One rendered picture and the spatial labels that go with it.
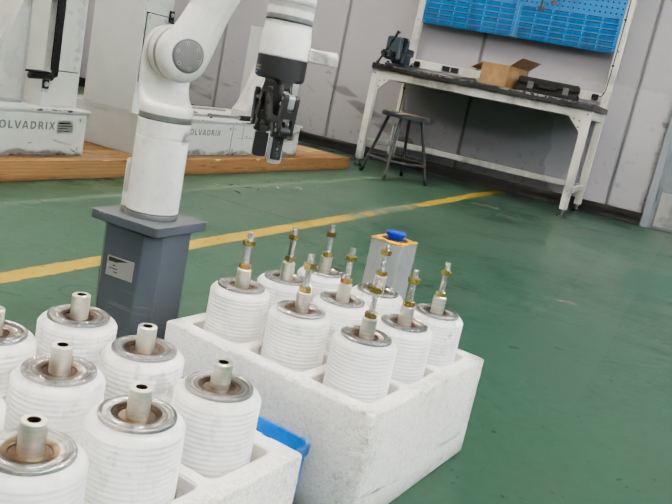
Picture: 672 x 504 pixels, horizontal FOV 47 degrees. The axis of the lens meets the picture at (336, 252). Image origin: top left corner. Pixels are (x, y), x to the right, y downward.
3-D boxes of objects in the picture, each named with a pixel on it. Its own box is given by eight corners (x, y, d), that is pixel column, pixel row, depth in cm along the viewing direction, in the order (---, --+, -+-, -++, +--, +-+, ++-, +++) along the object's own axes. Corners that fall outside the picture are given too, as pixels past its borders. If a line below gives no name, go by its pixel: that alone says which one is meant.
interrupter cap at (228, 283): (220, 293, 117) (221, 288, 117) (215, 278, 124) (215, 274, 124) (268, 298, 120) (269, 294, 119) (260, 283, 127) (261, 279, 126)
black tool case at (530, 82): (519, 91, 559) (522, 77, 556) (577, 103, 548) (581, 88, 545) (515, 89, 527) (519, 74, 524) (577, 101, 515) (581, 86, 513)
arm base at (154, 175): (113, 210, 134) (126, 113, 130) (147, 207, 142) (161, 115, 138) (154, 223, 130) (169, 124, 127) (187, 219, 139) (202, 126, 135)
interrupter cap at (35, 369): (4, 368, 78) (5, 362, 78) (66, 354, 85) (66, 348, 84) (50, 396, 74) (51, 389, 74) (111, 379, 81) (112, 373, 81)
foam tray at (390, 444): (149, 423, 125) (166, 320, 121) (290, 372, 157) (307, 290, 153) (347, 535, 105) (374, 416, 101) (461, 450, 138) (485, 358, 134)
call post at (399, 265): (339, 381, 158) (370, 236, 151) (357, 373, 164) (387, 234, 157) (368, 394, 155) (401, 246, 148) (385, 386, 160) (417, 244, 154)
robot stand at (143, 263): (69, 367, 139) (90, 207, 133) (124, 348, 152) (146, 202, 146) (131, 394, 133) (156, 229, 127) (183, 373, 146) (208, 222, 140)
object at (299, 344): (237, 418, 117) (258, 307, 113) (267, 399, 126) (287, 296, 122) (292, 440, 114) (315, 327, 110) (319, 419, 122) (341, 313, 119)
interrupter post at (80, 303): (64, 317, 95) (67, 292, 94) (80, 314, 97) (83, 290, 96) (76, 324, 94) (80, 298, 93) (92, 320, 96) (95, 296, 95)
